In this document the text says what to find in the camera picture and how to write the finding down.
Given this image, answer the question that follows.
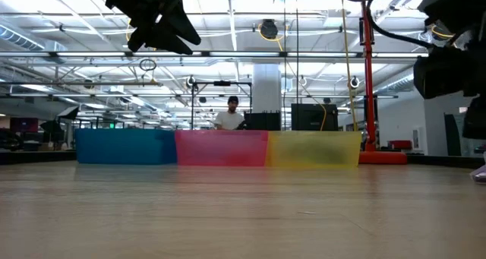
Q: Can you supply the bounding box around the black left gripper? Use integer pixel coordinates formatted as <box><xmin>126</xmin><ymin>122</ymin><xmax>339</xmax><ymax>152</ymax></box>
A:
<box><xmin>90</xmin><ymin>0</ymin><xmax>202</xmax><ymax>56</ymax></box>

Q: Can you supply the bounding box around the purple staple remover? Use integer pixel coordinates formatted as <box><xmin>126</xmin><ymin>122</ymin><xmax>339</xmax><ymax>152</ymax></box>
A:
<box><xmin>469</xmin><ymin>163</ymin><xmax>486</xmax><ymax>185</ymax></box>

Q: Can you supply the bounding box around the red desk lamp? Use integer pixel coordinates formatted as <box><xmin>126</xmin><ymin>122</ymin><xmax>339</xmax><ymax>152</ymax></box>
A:
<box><xmin>339</xmin><ymin>0</ymin><xmax>409</xmax><ymax>166</ymax></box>

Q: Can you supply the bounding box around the red storage box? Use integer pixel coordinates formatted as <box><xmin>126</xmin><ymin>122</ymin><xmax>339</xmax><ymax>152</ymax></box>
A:
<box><xmin>387</xmin><ymin>139</ymin><xmax>413</xmax><ymax>150</ymax></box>

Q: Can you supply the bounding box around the person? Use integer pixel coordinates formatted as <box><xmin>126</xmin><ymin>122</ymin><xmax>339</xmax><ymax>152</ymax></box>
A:
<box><xmin>213</xmin><ymin>95</ymin><xmax>247</xmax><ymax>131</ymax></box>

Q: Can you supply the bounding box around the blue plastic bin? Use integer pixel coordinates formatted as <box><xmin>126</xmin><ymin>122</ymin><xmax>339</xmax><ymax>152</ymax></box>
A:
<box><xmin>74</xmin><ymin>128</ymin><xmax>178</xmax><ymax>166</ymax></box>

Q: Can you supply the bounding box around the pink plastic bin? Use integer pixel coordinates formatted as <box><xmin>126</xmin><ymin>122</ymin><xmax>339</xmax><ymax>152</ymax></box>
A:
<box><xmin>174</xmin><ymin>129</ymin><xmax>270</xmax><ymax>167</ymax></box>

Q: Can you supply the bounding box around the black studio softbox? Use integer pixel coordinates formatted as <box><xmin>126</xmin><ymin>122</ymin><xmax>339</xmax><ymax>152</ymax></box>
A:
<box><xmin>56</xmin><ymin>106</ymin><xmax>80</xmax><ymax>120</ymax></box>

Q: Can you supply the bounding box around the small black equipment case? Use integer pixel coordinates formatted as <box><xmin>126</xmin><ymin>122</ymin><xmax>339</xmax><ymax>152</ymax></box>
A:
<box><xmin>243</xmin><ymin>111</ymin><xmax>282</xmax><ymax>131</ymax></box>

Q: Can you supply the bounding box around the large black equipment case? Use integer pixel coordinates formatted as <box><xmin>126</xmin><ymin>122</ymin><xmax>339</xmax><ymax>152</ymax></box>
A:
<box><xmin>291</xmin><ymin>103</ymin><xmax>339</xmax><ymax>132</ymax></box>

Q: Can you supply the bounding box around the yellow plastic bin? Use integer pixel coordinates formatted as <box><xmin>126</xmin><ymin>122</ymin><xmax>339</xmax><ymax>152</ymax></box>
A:
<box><xmin>265</xmin><ymin>131</ymin><xmax>363</xmax><ymax>168</ymax></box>

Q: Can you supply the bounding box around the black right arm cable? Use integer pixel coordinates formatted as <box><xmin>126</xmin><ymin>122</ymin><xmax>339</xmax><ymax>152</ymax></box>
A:
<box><xmin>365</xmin><ymin>0</ymin><xmax>434</xmax><ymax>49</ymax></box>

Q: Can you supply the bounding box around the black background rig frame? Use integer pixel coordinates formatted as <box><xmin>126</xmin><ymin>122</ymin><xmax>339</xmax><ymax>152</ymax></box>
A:
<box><xmin>191</xmin><ymin>81</ymin><xmax>254</xmax><ymax>131</ymax></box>

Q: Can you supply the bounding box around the black ceiling cord reel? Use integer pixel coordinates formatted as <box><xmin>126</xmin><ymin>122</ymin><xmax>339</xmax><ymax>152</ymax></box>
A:
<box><xmin>260</xmin><ymin>18</ymin><xmax>279</xmax><ymax>40</ymax></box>

